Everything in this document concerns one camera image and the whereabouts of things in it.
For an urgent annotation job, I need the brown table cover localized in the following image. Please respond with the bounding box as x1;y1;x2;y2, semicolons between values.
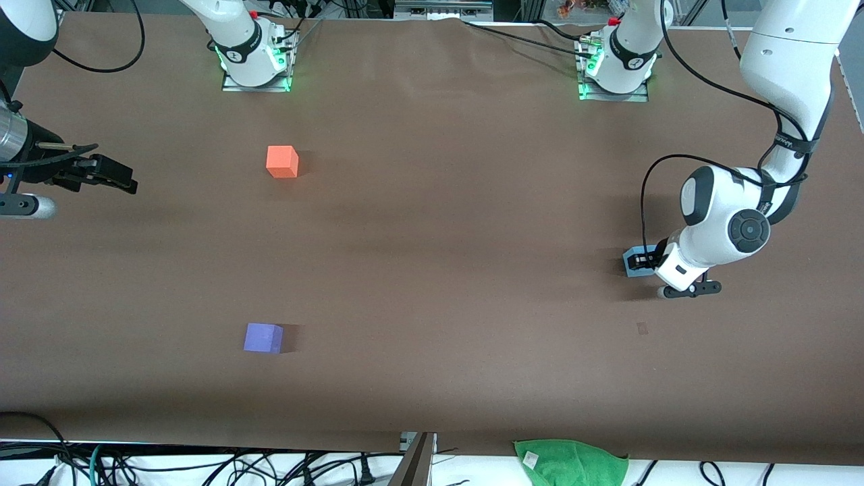
0;12;864;466

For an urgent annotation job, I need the long black table cable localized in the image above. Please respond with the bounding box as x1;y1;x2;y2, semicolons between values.
461;20;591;55

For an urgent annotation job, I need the orange foam block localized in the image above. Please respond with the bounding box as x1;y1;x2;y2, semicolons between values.
266;145;300;179

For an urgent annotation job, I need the teal cable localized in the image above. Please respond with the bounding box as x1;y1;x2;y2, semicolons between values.
88;443;109;486

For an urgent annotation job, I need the aluminium table edge rail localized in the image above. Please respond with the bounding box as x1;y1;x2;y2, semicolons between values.
834;51;864;132

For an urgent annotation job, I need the green microfibre cloth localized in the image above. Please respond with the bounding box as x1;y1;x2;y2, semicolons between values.
513;439;630;486

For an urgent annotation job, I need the grey metal post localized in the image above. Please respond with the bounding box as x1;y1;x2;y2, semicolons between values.
388;432;437;486

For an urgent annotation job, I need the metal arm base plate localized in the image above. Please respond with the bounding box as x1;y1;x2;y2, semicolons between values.
578;80;650;103
221;73;292;92

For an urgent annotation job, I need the purple foam block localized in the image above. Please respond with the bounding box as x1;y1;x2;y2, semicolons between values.
243;323;284;354

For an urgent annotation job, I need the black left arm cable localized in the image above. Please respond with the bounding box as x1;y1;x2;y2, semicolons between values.
640;0;821;256

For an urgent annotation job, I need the short black table cable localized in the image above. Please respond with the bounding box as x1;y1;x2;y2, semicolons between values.
533;19;595;41

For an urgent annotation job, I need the light blue foam block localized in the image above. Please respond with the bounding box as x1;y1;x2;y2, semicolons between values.
622;246;659;278

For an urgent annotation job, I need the white bench surface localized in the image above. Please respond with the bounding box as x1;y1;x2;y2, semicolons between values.
0;440;864;486

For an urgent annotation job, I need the grey aluminium frame rail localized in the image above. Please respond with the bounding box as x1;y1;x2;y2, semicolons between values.
394;0;495;20

